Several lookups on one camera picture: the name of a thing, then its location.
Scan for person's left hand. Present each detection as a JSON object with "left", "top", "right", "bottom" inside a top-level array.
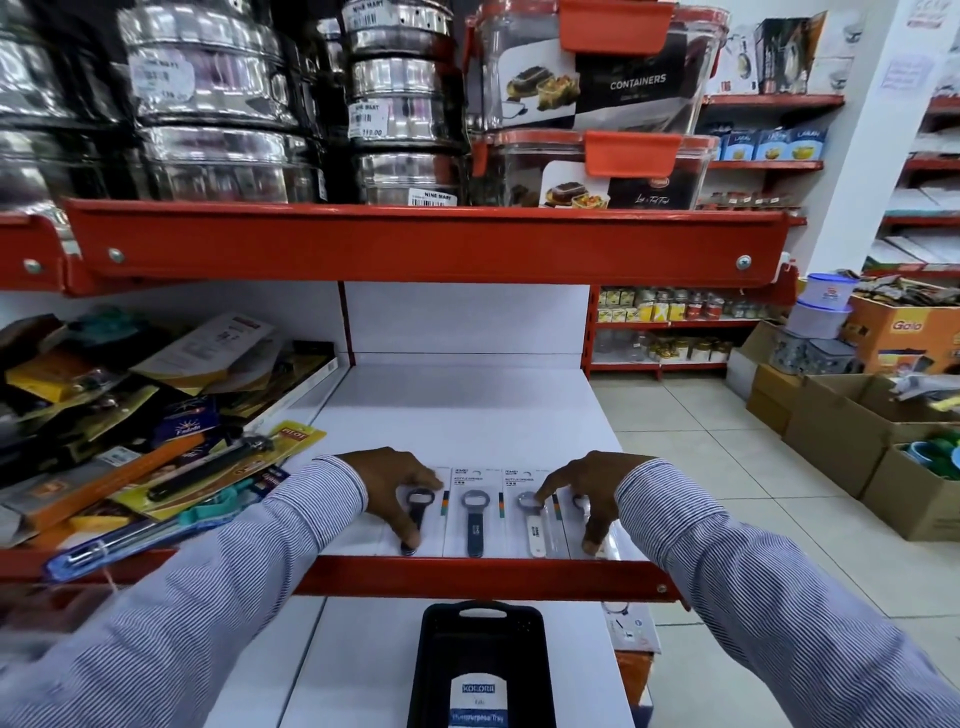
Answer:
[{"left": 341, "top": 447, "right": 445, "bottom": 558}]

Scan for person's right hand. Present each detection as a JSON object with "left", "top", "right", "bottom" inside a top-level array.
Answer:
[{"left": 534, "top": 450, "right": 660, "bottom": 558}]

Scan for white handle bottle opener packet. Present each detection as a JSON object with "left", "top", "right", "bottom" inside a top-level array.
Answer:
[
  {"left": 501, "top": 466, "right": 565, "bottom": 561},
  {"left": 553, "top": 480, "right": 627, "bottom": 561}
]

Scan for dark handle bottle opener packet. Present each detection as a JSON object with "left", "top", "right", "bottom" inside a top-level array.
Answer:
[
  {"left": 442, "top": 465, "right": 505, "bottom": 560},
  {"left": 386, "top": 465, "right": 453, "bottom": 558}
]

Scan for person's right forearm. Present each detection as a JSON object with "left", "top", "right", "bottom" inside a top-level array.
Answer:
[{"left": 615, "top": 458, "right": 960, "bottom": 728}]

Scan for person's left forearm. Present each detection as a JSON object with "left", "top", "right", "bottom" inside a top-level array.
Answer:
[{"left": 0, "top": 456, "right": 369, "bottom": 728}]

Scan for red edged white shelf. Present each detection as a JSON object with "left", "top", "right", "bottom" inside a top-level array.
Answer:
[
  {"left": 0, "top": 363, "right": 685, "bottom": 606},
  {"left": 0, "top": 196, "right": 798, "bottom": 295}
]

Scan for white bottom shelf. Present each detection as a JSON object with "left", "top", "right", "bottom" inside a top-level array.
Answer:
[{"left": 206, "top": 596, "right": 639, "bottom": 728}]

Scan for black plastic tray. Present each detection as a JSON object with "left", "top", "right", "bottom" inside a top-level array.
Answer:
[{"left": 406, "top": 600, "right": 566, "bottom": 728}]

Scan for yellow card gas lighter packet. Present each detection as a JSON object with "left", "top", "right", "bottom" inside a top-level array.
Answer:
[{"left": 108, "top": 422, "right": 328, "bottom": 520}]

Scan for teal peeler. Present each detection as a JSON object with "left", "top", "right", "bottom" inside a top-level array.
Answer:
[{"left": 174, "top": 486, "right": 260, "bottom": 528}]

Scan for row of gold lid jars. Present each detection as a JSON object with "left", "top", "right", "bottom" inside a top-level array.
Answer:
[{"left": 643, "top": 336, "right": 735, "bottom": 366}]

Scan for white cardboard box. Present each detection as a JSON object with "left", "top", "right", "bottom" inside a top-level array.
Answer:
[{"left": 724, "top": 321, "right": 783, "bottom": 403}]

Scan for small brown cardboard box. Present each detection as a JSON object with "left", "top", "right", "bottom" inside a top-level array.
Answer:
[{"left": 745, "top": 363, "right": 810, "bottom": 438}]

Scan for row of yellow label jars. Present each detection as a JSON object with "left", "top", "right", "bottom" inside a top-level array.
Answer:
[{"left": 597, "top": 286, "right": 775, "bottom": 324}]

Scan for blue star card packet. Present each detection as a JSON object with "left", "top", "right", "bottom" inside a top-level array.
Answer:
[{"left": 150, "top": 396, "right": 222, "bottom": 447}]

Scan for large brown cardboard box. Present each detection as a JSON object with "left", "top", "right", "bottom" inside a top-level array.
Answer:
[{"left": 783, "top": 372, "right": 960, "bottom": 501}]

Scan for clear storage containers set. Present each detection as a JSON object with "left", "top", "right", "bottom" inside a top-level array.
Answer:
[{"left": 768, "top": 328, "right": 862, "bottom": 378}]

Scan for blue packaged knife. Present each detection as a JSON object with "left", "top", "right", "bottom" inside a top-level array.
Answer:
[{"left": 41, "top": 466, "right": 292, "bottom": 585}]

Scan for stacked white plastic tubs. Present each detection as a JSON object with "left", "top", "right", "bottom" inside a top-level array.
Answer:
[{"left": 783, "top": 273, "right": 861, "bottom": 340}]

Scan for brown box with green items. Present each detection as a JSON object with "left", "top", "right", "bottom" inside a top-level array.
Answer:
[{"left": 861, "top": 433, "right": 960, "bottom": 543}]

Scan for orange packaged tool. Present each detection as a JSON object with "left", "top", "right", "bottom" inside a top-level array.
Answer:
[{"left": 0, "top": 433, "right": 210, "bottom": 535}]

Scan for orange printed cardboard box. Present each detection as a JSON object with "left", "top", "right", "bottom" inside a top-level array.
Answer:
[{"left": 841, "top": 294, "right": 960, "bottom": 376}]

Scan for row of small jars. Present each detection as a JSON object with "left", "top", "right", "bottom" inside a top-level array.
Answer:
[{"left": 696, "top": 190, "right": 798, "bottom": 212}]

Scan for clear container with orange lid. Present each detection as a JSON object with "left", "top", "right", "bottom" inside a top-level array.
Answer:
[
  {"left": 466, "top": 129, "right": 723, "bottom": 211},
  {"left": 463, "top": 0, "right": 733, "bottom": 138}
]

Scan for pile of dark kitchen packets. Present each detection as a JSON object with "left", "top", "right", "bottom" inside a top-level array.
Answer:
[{"left": 0, "top": 306, "right": 174, "bottom": 481}]

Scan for red background shelf rack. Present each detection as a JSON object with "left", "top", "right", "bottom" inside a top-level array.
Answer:
[{"left": 585, "top": 93, "right": 849, "bottom": 378}]

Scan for row of blue boxes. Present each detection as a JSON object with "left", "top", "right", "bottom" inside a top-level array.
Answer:
[{"left": 703, "top": 123, "right": 831, "bottom": 163}]

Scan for red shelf with white packets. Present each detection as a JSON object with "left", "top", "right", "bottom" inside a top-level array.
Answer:
[{"left": 861, "top": 93, "right": 960, "bottom": 283}]

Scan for stack of steel containers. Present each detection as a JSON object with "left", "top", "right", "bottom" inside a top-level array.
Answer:
[{"left": 0, "top": 0, "right": 470, "bottom": 208}]

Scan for white glassware boxes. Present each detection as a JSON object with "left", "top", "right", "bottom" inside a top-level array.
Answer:
[{"left": 705, "top": 9, "right": 858, "bottom": 96}]

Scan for white paper notice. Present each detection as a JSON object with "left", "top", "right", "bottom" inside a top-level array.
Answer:
[{"left": 879, "top": 55, "right": 936, "bottom": 100}]

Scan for white card packet with ring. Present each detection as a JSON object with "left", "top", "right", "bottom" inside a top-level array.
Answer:
[{"left": 603, "top": 600, "right": 663, "bottom": 655}]

